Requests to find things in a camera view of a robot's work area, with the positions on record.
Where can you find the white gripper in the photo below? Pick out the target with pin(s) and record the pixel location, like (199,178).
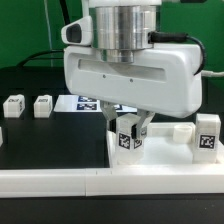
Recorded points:
(110,59)

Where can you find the white square table top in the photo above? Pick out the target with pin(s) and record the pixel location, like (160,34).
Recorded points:
(159,148)

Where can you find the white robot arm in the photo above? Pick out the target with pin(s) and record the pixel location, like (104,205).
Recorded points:
(147,8)

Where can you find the white sheet with tags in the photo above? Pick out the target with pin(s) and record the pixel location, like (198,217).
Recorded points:
(74,103)

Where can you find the white block at left edge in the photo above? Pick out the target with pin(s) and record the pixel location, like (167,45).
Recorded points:
(1,137)

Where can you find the white front obstacle bar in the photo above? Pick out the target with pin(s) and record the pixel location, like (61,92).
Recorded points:
(112,181)

